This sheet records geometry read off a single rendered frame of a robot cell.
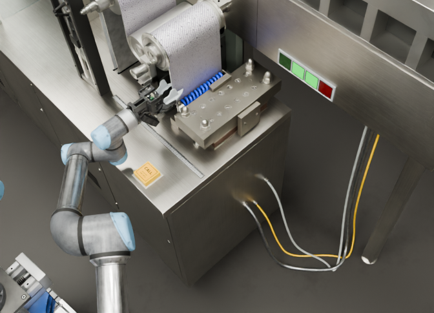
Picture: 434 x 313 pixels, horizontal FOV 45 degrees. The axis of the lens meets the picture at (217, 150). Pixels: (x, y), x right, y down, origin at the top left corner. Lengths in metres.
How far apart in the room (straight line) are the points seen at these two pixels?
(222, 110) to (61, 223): 0.71
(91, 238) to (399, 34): 1.04
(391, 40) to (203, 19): 0.64
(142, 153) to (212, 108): 0.32
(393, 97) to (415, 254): 1.40
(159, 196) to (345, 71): 0.77
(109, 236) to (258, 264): 1.31
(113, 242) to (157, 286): 1.19
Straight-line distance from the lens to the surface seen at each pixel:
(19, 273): 2.04
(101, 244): 1.53
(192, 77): 1.92
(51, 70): 2.35
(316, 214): 2.85
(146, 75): 1.89
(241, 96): 1.94
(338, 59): 1.66
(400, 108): 1.61
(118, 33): 2.13
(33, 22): 2.61
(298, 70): 1.82
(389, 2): 1.44
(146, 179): 1.88
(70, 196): 1.68
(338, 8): 1.64
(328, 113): 3.24
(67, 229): 1.56
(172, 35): 1.77
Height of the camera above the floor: 2.51
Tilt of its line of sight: 55 degrees down
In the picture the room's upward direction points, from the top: 4 degrees counter-clockwise
